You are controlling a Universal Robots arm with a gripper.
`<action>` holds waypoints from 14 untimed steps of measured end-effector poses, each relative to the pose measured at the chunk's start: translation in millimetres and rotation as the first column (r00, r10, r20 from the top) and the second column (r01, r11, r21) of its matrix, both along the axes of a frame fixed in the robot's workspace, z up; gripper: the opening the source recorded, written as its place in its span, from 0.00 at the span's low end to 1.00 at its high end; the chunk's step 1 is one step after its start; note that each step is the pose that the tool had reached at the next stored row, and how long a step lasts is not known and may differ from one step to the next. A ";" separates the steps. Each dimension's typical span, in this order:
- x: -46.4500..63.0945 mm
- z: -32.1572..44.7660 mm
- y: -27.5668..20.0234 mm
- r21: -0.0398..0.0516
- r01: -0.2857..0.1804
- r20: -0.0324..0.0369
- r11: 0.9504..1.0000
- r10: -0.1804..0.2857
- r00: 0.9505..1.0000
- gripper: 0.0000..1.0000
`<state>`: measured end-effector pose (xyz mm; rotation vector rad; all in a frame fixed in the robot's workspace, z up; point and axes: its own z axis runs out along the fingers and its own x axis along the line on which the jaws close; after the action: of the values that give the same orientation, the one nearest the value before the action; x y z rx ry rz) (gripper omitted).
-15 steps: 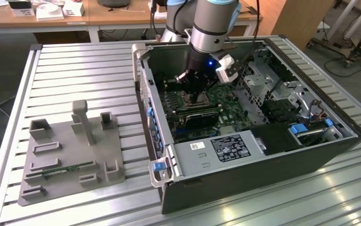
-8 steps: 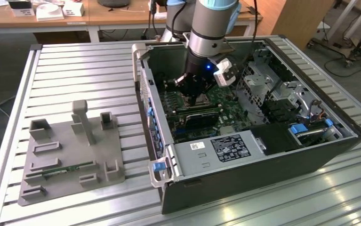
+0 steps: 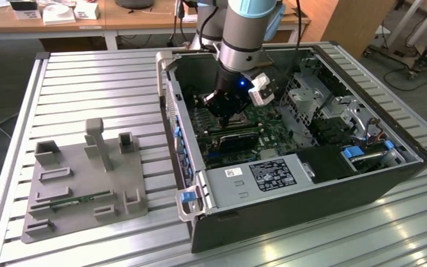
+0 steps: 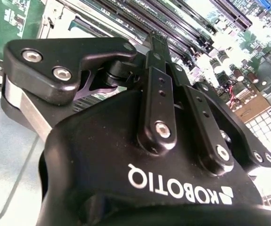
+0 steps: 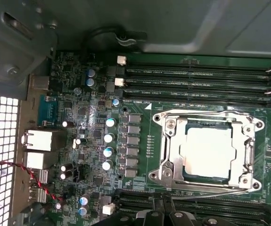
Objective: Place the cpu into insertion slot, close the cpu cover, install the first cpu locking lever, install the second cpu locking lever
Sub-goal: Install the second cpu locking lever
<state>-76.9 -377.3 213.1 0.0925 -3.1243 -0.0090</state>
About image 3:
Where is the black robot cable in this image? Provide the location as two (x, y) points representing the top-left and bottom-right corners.
(294, 0), (306, 55)

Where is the wooden desk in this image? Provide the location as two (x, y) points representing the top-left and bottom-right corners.
(0, 0), (312, 38)

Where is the grey parts rack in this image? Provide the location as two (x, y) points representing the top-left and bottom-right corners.
(19, 118), (149, 244)

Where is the green motherboard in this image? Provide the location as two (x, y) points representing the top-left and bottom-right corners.
(188, 93), (299, 170)

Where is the dark round object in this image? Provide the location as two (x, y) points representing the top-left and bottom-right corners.
(115, 0), (155, 9)

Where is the metal drive cage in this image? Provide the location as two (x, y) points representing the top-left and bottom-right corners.
(279, 57), (363, 147)

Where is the black PC case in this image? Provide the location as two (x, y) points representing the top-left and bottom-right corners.
(155, 41), (427, 254)

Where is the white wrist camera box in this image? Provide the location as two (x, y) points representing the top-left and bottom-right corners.
(248, 71), (275, 108)

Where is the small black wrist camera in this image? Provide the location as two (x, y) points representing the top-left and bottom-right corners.
(201, 93), (219, 108)

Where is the blue disk carrier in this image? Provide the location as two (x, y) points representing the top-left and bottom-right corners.
(340, 146), (366, 167)

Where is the grey power supply unit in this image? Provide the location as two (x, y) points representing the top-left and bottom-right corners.
(204, 155), (315, 209)

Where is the black graphics card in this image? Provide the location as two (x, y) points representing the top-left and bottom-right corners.
(216, 131), (259, 153)

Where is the white round holder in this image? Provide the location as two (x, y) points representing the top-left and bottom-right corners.
(41, 4), (77, 26)

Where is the green RAM stick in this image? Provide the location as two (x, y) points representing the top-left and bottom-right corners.
(49, 191), (109, 209)

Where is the white printed box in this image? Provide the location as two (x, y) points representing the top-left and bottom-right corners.
(73, 2), (101, 20)

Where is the wooden panel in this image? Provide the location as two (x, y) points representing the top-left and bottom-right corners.
(319, 0), (387, 52)

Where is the metal equipment stand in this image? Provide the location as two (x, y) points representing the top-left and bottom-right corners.
(360, 0), (427, 81)

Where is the black and white box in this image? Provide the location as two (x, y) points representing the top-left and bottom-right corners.
(9, 0), (40, 21)

